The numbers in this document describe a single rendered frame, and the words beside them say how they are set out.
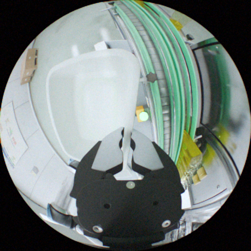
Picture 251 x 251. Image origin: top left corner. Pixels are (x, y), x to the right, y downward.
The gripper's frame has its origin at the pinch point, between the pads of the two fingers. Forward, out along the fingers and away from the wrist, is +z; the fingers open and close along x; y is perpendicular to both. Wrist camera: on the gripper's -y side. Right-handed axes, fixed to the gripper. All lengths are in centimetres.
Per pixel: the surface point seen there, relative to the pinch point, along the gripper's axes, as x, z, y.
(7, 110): -365, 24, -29
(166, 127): 21.2, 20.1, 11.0
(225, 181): 38.4, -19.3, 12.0
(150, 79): 6.0, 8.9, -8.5
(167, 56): 12.8, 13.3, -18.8
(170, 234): 65, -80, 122
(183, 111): 21.0, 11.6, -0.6
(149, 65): 6.9, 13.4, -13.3
